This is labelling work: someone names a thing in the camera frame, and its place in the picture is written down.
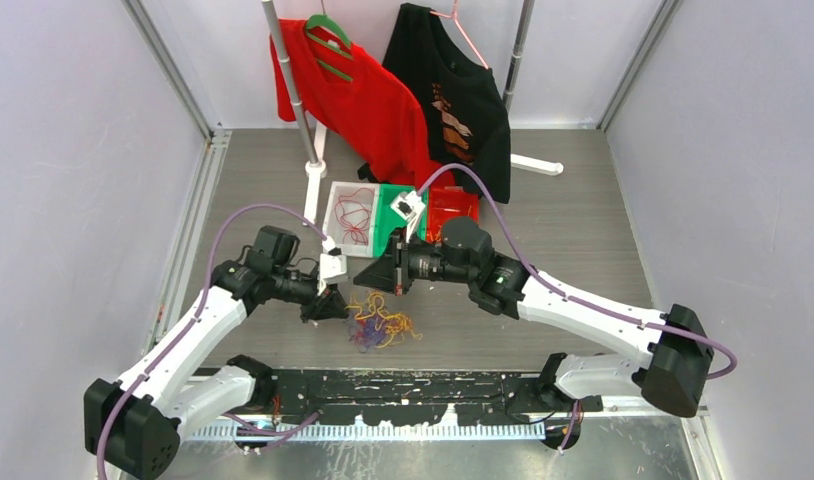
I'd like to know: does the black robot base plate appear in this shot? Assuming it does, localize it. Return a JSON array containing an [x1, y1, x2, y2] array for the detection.
[[210, 368, 604, 429]]

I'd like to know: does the yellow cable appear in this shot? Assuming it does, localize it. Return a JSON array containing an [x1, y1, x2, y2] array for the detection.
[[426, 198, 478, 243]]

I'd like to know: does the coloured cable pile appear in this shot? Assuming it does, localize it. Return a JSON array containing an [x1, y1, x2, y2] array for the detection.
[[343, 290, 425, 354]]

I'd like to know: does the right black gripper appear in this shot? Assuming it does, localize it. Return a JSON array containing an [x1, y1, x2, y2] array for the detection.
[[355, 224, 475, 295]]

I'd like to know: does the white plastic bin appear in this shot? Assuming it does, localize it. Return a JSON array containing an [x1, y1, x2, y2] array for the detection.
[[322, 181, 380, 258]]

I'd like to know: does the metal clothes rack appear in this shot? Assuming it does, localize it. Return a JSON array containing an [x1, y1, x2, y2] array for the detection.
[[260, 1, 565, 226]]

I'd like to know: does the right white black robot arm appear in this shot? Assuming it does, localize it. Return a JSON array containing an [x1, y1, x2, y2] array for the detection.
[[354, 216, 714, 418]]

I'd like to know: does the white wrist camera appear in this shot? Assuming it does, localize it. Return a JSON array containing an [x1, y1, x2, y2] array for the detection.
[[390, 190, 426, 242], [318, 248, 349, 294]]

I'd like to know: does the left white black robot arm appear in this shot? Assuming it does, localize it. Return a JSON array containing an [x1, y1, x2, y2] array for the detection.
[[83, 226, 347, 479]]

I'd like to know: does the red plastic bin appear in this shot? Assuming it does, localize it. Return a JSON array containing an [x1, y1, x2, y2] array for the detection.
[[425, 187, 479, 243]]

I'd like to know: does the pink clothes hanger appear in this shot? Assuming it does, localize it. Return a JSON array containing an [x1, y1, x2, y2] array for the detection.
[[430, 0, 490, 70]]

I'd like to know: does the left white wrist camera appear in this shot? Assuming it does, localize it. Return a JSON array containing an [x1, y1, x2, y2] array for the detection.
[[318, 248, 349, 294]]

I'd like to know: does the red cable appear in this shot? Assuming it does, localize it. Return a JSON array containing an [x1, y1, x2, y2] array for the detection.
[[332, 187, 376, 248]]

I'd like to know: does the green clothes hanger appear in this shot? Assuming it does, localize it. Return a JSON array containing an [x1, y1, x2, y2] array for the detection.
[[304, 13, 354, 83]]

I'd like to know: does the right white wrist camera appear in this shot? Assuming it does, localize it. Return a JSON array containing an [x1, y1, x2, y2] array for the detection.
[[390, 190, 426, 242]]

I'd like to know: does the red t-shirt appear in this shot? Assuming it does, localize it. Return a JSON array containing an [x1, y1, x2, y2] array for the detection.
[[280, 19, 439, 188]]

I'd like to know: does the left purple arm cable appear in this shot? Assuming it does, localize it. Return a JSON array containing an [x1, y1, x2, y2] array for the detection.
[[94, 202, 335, 480]]

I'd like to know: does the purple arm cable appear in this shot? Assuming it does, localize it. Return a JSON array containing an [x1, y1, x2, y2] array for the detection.
[[416, 162, 740, 455], [94, 202, 335, 480]]

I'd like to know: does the black printed t-shirt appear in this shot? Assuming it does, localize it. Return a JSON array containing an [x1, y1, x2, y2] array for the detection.
[[382, 3, 511, 204]]

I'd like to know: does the green plastic bin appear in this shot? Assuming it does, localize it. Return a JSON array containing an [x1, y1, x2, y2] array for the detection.
[[373, 184, 414, 258]]

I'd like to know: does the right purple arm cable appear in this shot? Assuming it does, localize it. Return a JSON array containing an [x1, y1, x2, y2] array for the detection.
[[416, 162, 740, 455]]

